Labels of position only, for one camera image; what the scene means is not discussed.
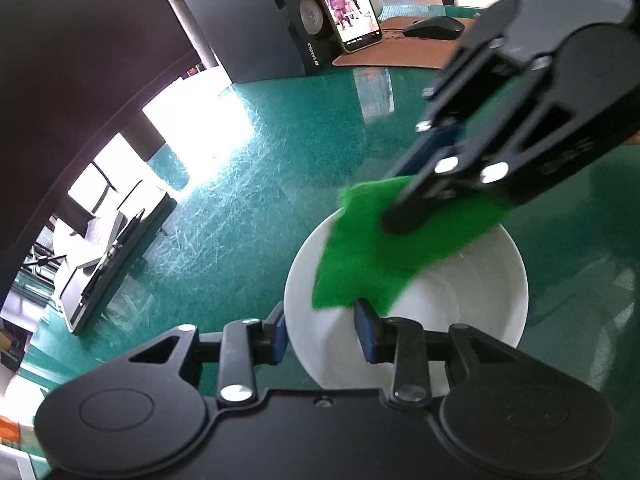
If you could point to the small orange container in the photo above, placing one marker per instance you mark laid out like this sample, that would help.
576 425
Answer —
9 430

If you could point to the black curved monitor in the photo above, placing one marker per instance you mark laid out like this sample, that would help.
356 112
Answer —
60 85

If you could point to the brown mouse pad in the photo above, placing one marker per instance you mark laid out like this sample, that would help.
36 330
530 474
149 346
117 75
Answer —
390 50

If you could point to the black monitor stand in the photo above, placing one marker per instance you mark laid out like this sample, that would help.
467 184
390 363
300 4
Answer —
100 285

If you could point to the small notebook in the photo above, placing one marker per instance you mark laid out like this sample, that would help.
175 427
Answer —
102 232

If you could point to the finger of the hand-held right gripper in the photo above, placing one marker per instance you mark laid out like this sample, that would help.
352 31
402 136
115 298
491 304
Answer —
470 170
435 147

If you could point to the green cloth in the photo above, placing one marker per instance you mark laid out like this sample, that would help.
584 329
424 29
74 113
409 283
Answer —
375 250

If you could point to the smartphone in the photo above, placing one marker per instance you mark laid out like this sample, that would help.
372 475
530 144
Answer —
347 5

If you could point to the black computer mouse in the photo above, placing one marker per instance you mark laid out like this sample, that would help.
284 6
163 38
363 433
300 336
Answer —
432 28

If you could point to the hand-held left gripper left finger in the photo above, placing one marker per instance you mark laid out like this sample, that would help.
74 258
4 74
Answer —
280 335

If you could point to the black speaker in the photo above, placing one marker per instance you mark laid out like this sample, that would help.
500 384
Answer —
250 20

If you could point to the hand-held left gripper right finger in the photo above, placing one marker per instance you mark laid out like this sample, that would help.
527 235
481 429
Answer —
364 335

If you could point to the white bowl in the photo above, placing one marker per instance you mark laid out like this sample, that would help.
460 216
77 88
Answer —
465 300

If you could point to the black pen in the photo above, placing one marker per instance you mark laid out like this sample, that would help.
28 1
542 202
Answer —
117 250

